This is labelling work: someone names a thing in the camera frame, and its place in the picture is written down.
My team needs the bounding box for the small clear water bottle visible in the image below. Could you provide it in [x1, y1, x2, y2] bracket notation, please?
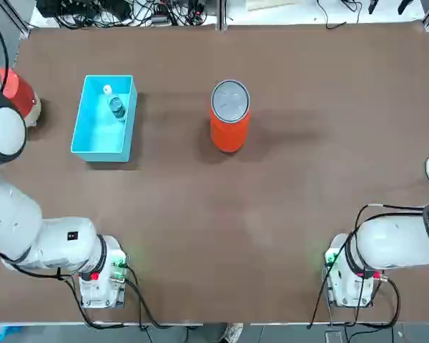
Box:
[102, 84, 127, 122]

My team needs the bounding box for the light patterned shoe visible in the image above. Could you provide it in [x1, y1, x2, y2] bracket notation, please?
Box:
[222, 322, 245, 343]

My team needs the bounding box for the blue plastic tray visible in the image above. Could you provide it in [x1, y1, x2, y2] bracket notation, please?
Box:
[70, 74, 139, 164]

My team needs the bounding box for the black tripod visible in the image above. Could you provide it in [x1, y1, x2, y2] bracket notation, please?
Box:
[367, 0, 411, 16]

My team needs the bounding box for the black cable with plug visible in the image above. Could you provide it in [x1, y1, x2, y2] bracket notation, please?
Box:
[315, 0, 347, 29]

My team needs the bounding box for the silver round bin lid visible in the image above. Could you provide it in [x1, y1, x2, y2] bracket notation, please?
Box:
[211, 80, 250, 122]

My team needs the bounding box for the red and cream rice cooker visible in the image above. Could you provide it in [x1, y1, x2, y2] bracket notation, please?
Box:
[0, 68, 42, 128]

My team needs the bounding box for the orange cylindrical bin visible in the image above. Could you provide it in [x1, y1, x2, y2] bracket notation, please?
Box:
[209, 79, 252, 154]

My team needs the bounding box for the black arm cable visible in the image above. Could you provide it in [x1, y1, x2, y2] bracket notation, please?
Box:
[0, 232, 110, 284]
[345, 202, 429, 283]

